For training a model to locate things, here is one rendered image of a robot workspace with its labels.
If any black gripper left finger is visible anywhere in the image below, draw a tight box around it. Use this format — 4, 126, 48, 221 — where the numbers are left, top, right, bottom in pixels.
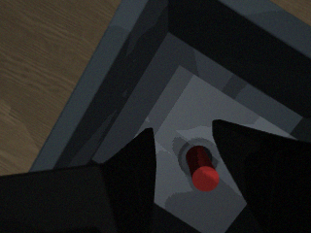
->
0, 128, 156, 233

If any dark grey open box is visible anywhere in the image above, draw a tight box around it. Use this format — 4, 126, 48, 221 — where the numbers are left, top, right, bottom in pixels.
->
27, 0, 311, 173

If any dark red peg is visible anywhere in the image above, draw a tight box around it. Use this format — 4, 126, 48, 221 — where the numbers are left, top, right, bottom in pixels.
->
186, 146, 219, 191

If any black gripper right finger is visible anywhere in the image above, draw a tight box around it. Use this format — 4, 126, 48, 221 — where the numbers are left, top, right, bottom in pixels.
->
212, 119, 311, 233

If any grey plate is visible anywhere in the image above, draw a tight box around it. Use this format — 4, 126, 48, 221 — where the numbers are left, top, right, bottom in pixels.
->
133, 65, 296, 233

